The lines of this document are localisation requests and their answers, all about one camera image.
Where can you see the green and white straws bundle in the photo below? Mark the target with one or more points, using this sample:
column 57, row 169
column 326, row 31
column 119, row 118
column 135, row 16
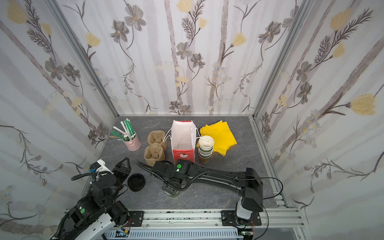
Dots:
column 127, row 133

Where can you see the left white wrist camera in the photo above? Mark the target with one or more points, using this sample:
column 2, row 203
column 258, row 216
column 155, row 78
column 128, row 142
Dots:
column 99, row 167

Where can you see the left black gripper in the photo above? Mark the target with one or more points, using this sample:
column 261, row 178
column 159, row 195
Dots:
column 119, row 173

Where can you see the brown pulp cup carrier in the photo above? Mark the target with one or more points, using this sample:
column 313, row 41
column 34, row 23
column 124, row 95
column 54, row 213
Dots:
column 155, row 152

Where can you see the stack of paper cups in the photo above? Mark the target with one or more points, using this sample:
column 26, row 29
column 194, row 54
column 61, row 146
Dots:
column 205, row 148

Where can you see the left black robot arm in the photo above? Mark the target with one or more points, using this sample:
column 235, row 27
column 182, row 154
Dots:
column 99, row 205

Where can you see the yellow paper napkins stack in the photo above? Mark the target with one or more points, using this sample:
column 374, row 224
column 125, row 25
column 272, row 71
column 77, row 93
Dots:
column 222, row 135

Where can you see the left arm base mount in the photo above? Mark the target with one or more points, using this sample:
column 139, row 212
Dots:
column 135, row 219

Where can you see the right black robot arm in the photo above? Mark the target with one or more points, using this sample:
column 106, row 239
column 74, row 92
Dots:
column 178, row 177

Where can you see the green white paper cup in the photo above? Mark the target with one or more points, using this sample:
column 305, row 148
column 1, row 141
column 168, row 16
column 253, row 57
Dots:
column 170, row 191

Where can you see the black plastic cup lid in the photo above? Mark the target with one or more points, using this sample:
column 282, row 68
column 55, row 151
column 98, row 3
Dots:
column 136, row 182

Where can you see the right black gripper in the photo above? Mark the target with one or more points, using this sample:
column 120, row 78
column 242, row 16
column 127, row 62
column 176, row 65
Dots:
column 159, row 168

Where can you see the pink metal bucket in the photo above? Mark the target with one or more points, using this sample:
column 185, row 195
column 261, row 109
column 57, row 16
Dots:
column 134, row 144

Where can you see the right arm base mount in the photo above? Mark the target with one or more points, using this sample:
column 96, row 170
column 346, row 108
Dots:
column 230, row 219

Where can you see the red white paper bag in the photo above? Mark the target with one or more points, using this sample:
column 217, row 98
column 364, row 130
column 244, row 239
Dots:
column 183, row 136

